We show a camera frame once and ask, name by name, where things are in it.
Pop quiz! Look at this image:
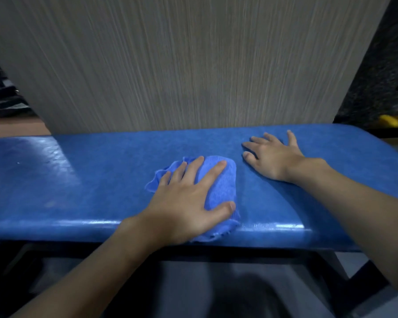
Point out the person's left hand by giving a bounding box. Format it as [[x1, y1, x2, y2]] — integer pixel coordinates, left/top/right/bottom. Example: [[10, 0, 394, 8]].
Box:
[[119, 156, 237, 246]]

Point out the blue microfibre cloth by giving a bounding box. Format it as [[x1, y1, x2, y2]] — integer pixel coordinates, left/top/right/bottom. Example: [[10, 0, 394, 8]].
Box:
[[145, 155, 242, 243]]

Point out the person's right forearm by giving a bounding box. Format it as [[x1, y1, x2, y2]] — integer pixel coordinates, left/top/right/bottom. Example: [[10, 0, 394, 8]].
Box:
[[287, 158, 398, 302]]

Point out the person's left forearm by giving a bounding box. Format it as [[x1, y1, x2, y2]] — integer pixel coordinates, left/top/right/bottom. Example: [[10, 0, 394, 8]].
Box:
[[10, 218, 160, 318]]

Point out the yellow adjustment pin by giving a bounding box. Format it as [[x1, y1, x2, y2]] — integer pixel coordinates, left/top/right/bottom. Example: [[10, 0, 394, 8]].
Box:
[[379, 114, 398, 128]]

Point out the black framed wall mirror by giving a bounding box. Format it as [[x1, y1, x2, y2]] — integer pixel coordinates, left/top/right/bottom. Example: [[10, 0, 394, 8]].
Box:
[[0, 53, 37, 118]]

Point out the blue bench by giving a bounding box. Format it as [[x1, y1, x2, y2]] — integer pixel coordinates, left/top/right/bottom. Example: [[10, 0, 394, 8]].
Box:
[[0, 124, 398, 318]]

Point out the person's right hand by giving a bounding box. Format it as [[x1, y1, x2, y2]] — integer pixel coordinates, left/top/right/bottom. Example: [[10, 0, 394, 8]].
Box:
[[241, 130, 306, 183]]

